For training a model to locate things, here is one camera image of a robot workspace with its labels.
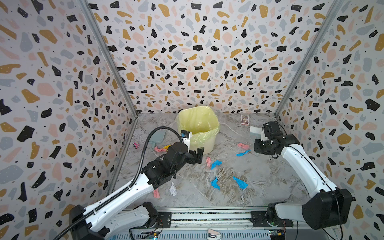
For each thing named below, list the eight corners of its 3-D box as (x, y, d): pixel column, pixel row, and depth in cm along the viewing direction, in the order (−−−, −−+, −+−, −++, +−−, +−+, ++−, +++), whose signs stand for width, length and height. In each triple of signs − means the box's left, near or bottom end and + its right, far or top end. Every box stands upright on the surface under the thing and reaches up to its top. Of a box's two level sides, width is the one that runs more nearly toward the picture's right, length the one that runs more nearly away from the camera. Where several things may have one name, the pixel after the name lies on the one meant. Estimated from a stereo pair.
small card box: (240, 124, 118) (241, 122, 117) (240, 117, 124) (241, 115, 122) (248, 125, 118) (248, 123, 116) (248, 118, 123) (248, 116, 121)
